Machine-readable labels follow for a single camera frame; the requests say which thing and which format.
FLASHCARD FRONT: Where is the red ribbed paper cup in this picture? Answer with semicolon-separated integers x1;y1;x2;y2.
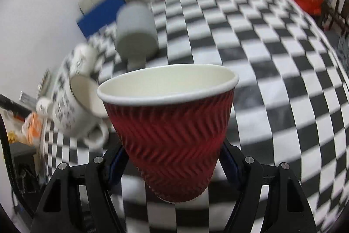
97;64;239;203

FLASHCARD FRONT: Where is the small white cup left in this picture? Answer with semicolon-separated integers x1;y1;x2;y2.
36;97;53;118

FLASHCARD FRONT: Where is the white cup upper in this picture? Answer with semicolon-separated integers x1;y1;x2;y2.
69;44;98;78

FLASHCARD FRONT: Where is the yellow orange snack bag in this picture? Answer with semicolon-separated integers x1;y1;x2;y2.
7;112;43;147

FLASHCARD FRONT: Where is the white mug with tea text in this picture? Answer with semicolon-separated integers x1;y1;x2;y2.
52;74;109;150

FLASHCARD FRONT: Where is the grey ceramic mug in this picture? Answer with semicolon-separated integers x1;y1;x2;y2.
115;2;159;60

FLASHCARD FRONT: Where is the white chair with blue cushion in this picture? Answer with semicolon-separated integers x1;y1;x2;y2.
77;0;126;38

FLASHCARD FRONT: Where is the dark wooden chair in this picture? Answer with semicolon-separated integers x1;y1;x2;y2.
319;0;348;38

